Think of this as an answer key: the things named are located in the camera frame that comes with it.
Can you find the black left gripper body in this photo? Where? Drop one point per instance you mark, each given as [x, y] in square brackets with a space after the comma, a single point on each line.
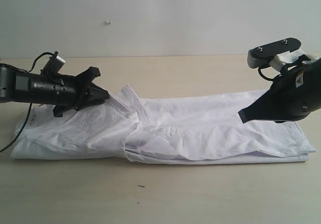
[38, 89]

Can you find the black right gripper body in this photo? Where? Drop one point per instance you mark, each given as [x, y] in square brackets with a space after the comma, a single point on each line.
[296, 92]

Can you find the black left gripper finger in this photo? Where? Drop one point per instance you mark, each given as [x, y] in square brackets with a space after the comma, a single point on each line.
[91, 97]
[85, 79]

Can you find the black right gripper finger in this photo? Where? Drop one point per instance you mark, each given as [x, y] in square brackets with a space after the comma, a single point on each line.
[263, 109]

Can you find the white t-shirt red lettering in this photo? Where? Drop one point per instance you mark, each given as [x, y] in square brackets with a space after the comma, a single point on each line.
[189, 130]

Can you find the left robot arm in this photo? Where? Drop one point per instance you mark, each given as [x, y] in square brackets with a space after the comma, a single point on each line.
[8, 76]

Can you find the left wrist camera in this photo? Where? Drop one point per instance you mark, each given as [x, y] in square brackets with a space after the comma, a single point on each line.
[54, 64]

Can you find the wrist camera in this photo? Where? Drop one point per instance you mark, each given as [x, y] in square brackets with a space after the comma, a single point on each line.
[263, 54]
[54, 64]

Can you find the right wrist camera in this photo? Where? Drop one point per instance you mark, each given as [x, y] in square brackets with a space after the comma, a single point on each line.
[263, 54]

